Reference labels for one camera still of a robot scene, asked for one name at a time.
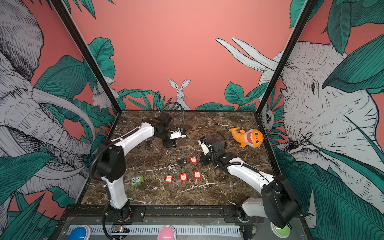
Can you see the green monster toy cube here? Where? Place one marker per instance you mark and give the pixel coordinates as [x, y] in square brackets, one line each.
[137, 181]

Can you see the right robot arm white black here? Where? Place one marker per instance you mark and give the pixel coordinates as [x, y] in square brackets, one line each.
[278, 202]

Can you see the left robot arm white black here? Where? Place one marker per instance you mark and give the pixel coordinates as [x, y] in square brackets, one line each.
[109, 165]

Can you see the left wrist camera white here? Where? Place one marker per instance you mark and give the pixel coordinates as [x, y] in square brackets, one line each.
[177, 133]

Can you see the red padlock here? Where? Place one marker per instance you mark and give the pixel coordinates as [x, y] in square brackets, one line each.
[193, 160]
[197, 175]
[183, 177]
[169, 179]

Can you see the black mounting rail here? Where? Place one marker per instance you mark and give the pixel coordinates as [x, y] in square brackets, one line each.
[141, 212]

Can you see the pink push button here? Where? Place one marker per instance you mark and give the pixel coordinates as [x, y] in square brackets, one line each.
[167, 233]

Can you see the blue push button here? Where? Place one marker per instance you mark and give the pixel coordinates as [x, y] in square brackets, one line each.
[80, 233]

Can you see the green push button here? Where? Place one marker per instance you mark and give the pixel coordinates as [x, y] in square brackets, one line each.
[282, 233]

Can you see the white slotted cable duct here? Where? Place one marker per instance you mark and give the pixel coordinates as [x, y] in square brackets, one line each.
[141, 230]

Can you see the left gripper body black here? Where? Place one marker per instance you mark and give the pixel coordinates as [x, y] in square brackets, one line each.
[167, 141]

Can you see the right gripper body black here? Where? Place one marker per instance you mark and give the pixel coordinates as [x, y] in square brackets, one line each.
[206, 159]

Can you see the orange shark plush toy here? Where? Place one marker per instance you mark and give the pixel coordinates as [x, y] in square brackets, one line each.
[253, 138]

